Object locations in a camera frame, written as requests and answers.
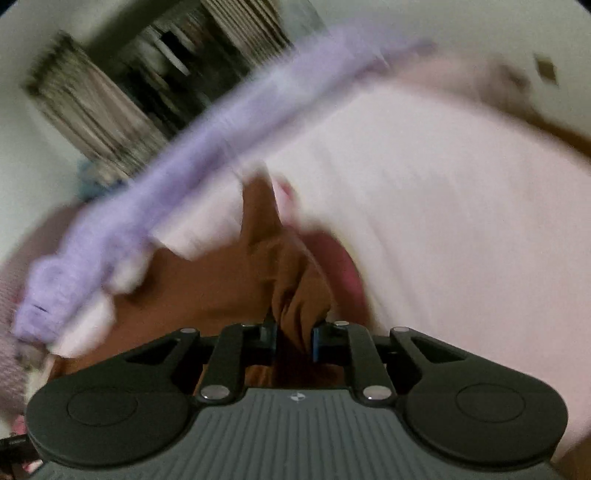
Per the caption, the beige striped curtain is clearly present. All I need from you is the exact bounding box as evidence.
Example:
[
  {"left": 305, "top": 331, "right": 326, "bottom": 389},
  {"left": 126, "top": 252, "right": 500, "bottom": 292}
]
[
  {"left": 199, "top": 0, "right": 326, "bottom": 54},
  {"left": 22, "top": 33, "right": 171, "bottom": 186}
]

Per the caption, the blue and white cloth pile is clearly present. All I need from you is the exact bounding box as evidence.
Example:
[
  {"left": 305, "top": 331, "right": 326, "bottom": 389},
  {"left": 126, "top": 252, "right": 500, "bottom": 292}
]
[{"left": 76, "top": 157, "right": 123, "bottom": 200}]

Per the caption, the pink pillow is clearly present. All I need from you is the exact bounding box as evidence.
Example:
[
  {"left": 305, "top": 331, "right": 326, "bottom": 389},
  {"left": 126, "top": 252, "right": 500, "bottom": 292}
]
[{"left": 429, "top": 51, "right": 532, "bottom": 100}]

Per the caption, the pink bed sheet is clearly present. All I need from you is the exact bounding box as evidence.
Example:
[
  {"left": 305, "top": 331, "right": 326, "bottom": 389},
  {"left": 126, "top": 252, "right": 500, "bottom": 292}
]
[{"left": 44, "top": 51, "right": 591, "bottom": 462}]

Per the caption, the brown jacket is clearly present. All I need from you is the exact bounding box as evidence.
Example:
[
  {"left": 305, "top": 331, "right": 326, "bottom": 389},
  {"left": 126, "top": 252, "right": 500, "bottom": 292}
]
[{"left": 54, "top": 175, "right": 354, "bottom": 389}]

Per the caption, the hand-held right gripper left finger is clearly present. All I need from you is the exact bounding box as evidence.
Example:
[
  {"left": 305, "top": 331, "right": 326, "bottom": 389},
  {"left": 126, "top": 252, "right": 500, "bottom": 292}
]
[{"left": 111, "top": 322, "right": 279, "bottom": 405}]

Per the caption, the mauve pillow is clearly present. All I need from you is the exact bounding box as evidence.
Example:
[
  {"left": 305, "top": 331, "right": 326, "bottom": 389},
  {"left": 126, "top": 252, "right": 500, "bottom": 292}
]
[{"left": 0, "top": 203, "right": 75, "bottom": 418}]

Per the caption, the wooden bed frame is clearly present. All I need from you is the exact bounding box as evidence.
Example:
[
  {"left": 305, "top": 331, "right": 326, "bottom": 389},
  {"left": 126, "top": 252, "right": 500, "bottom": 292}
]
[{"left": 519, "top": 108, "right": 591, "bottom": 155}]

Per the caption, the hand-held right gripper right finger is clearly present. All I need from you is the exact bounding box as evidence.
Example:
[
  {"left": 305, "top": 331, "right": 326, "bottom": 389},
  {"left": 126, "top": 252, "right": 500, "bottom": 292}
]
[{"left": 311, "top": 320, "right": 467, "bottom": 407}]

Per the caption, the purple duvet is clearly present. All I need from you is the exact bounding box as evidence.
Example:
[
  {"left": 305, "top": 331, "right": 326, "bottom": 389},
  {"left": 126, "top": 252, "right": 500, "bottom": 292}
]
[{"left": 10, "top": 25, "right": 439, "bottom": 347}]

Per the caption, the pink cloth with red trim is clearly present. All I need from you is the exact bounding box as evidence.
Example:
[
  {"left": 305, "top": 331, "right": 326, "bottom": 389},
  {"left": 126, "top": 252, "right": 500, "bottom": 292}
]
[{"left": 302, "top": 230, "right": 368, "bottom": 305}]

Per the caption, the olive wall socket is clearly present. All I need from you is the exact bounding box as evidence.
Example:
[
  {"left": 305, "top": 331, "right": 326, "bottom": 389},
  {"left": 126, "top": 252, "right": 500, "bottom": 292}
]
[{"left": 532, "top": 53, "right": 560, "bottom": 89}]

